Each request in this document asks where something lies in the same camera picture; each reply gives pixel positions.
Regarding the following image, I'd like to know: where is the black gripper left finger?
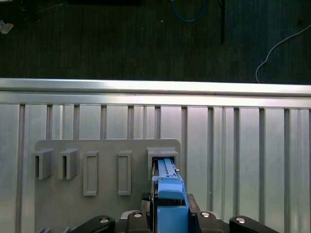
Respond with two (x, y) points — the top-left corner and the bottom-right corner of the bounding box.
(72, 191), (153, 233)

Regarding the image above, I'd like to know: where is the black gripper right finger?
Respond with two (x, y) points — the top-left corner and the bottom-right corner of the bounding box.
(187, 193), (280, 233)

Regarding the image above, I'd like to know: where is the hard disk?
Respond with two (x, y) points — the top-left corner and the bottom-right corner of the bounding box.
(150, 157), (190, 233)

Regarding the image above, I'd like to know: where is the grey parts rack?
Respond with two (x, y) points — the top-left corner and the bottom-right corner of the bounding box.
(31, 138), (182, 233)

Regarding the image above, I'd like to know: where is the black pole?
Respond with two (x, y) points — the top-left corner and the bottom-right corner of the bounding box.
(215, 0), (225, 44)

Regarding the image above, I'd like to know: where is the crumpled white paper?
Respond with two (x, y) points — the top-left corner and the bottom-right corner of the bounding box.
(0, 19), (14, 34)

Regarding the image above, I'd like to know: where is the white floor cable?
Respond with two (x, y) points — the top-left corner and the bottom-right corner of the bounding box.
(255, 23), (311, 83)

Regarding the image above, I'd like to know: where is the blue floor cable loop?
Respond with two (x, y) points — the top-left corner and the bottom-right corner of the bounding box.
(171, 0), (207, 23)

